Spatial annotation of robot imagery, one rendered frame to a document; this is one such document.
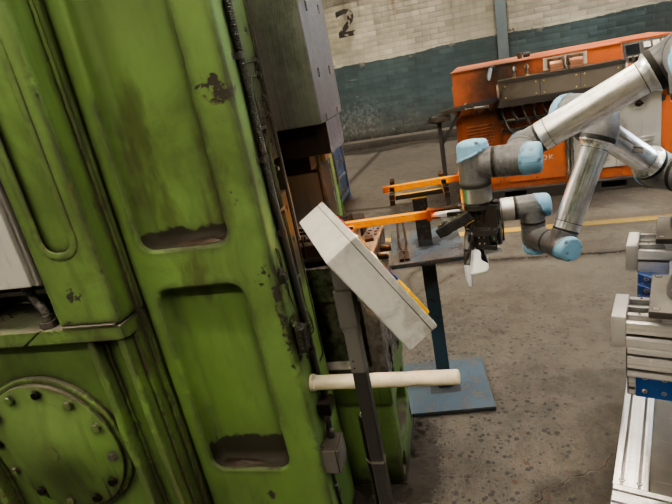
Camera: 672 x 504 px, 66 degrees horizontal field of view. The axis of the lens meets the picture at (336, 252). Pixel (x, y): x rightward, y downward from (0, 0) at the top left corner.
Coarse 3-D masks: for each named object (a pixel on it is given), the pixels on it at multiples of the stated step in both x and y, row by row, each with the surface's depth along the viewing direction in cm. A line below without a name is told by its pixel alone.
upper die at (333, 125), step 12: (336, 120) 169; (288, 132) 159; (300, 132) 158; (312, 132) 157; (324, 132) 157; (336, 132) 167; (288, 144) 160; (300, 144) 159; (312, 144) 159; (324, 144) 158; (336, 144) 165; (288, 156) 162; (300, 156) 161
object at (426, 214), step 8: (432, 208) 172; (440, 208) 170; (448, 208) 169; (456, 208) 168; (384, 216) 176; (392, 216) 174; (400, 216) 173; (408, 216) 172; (416, 216) 172; (424, 216) 171; (352, 224) 177; (360, 224) 177; (368, 224) 176; (376, 224) 176; (384, 224) 175
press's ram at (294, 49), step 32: (256, 0) 142; (288, 0) 140; (320, 0) 164; (256, 32) 145; (288, 32) 143; (320, 32) 160; (288, 64) 146; (320, 64) 156; (288, 96) 150; (320, 96) 152; (288, 128) 153
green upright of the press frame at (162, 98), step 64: (64, 0) 128; (128, 0) 129; (192, 0) 121; (128, 64) 135; (192, 64) 126; (128, 128) 142; (192, 128) 138; (128, 192) 144; (192, 192) 144; (256, 192) 135; (128, 256) 150; (192, 256) 145; (256, 256) 141; (192, 320) 160; (256, 320) 149; (192, 384) 166; (256, 384) 164; (256, 448) 174; (320, 448) 163
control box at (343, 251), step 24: (312, 216) 129; (336, 216) 118; (312, 240) 116; (336, 240) 106; (360, 240) 102; (336, 264) 102; (360, 264) 103; (360, 288) 105; (384, 288) 106; (384, 312) 107; (408, 312) 109; (408, 336) 110
